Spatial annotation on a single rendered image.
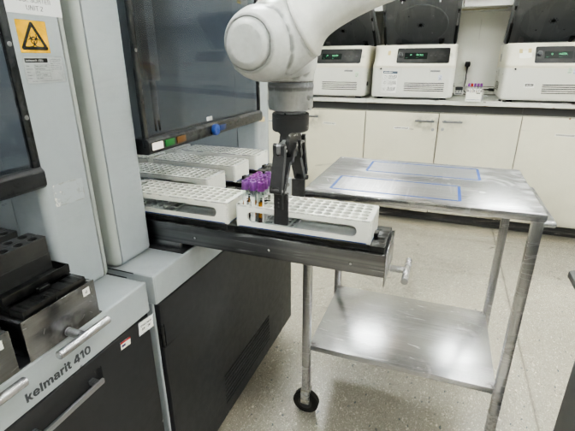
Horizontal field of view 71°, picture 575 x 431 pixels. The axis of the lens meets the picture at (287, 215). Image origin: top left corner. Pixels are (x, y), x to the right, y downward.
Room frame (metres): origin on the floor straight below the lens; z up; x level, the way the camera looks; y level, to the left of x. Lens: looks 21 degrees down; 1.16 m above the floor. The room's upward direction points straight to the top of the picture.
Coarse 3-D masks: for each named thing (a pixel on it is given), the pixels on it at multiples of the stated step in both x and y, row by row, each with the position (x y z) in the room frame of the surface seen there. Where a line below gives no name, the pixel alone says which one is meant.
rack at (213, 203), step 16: (144, 192) 0.92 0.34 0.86; (160, 192) 0.93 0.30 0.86; (176, 192) 0.93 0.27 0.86; (192, 192) 0.92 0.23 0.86; (208, 192) 0.92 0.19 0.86; (224, 192) 0.92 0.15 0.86; (240, 192) 0.92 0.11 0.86; (160, 208) 0.93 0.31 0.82; (176, 208) 0.96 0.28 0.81; (192, 208) 0.97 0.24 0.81; (208, 208) 0.97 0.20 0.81; (224, 208) 0.84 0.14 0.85
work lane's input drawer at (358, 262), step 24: (168, 216) 0.89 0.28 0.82; (168, 240) 0.88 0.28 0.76; (192, 240) 0.86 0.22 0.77; (216, 240) 0.83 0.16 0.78; (240, 240) 0.81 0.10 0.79; (264, 240) 0.79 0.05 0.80; (288, 240) 0.77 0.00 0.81; (312, 240) 0.76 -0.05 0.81; (336, 240) 0.75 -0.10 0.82; (384, 240) 0.75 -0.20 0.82; (312, 264) 0.75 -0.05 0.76; (336, 264) 0.73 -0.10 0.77; (360, 264) 0.72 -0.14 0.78; (384, 264) 0.70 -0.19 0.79; (408, 264) 0.76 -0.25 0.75
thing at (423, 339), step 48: (336, 192) 1.06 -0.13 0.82; (384, 192) 1.05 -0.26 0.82; (432, 192) 1.05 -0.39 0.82; (480, 192) 1.05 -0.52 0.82; (528, 192) 1.05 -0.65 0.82; (528, 240) 0.89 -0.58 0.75; (336, 288) 1.48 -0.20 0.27; (528, 288) 0.88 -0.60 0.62; (336, 336) 1.15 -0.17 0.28; (384, 336) 1.14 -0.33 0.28; (432, 336) 1.14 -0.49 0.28; (480, 336) 1.14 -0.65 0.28; (480, 384) 0.92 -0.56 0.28
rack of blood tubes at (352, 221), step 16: (240, 208) 0.83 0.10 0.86; (256, 208) 0.82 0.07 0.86; (272, 208) 0.81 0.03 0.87; (288, 208) 0.81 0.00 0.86; (304, 208) 0.82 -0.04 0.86; (320, 208) 0.81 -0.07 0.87; (336, 208) 0.81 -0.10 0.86; (352, 208) 0.82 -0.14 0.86; (368, 208) 0.81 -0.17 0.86; (240, 224) 0.83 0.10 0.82; (256, 224) 0.82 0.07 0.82; (272, 224) 0.81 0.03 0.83; (288, 224) 0.81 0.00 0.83; (304, 224) 0.86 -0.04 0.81; (320, 224) 0.86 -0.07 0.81; (336, 224) 0.85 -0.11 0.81; (352, 224) 0.74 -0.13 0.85; (368, 224) 0.73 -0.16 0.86; (352, 240) 0.74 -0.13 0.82; (368, 240) 0.73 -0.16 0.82
